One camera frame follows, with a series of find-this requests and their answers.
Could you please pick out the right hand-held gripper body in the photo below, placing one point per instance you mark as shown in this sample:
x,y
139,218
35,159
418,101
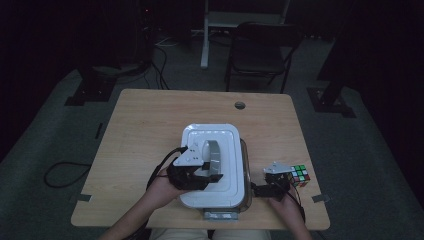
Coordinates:
x,y
276,185

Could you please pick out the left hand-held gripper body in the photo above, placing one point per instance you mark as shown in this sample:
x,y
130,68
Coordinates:
x,y
186,176

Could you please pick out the clear plastic storage box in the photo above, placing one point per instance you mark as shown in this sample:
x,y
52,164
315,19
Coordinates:
x,y
249,180

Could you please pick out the multicoloured puzzle cube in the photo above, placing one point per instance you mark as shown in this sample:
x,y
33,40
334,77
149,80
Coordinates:
x,y
300,175

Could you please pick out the person's right hand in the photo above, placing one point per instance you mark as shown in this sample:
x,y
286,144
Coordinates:
x,y
286,206

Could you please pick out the person's left hand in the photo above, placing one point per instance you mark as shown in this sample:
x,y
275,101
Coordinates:
x,y
163,195

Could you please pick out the grey tape strip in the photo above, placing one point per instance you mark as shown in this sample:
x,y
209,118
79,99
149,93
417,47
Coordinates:
x,y
321,198
81,197

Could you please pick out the black stand with flat base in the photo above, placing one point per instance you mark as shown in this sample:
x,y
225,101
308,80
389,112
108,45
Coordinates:
x,y
330,101
91,90

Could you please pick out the small black stick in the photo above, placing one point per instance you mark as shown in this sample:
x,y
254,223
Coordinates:
x,y
98,130

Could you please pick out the black folding chair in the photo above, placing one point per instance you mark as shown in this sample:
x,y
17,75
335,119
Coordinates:
x,y
260,50

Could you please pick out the grey round stand base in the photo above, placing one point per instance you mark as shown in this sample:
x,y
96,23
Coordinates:
x,y
116,70

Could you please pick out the white desk frame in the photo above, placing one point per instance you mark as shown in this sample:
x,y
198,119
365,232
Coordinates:
x,y
205,43

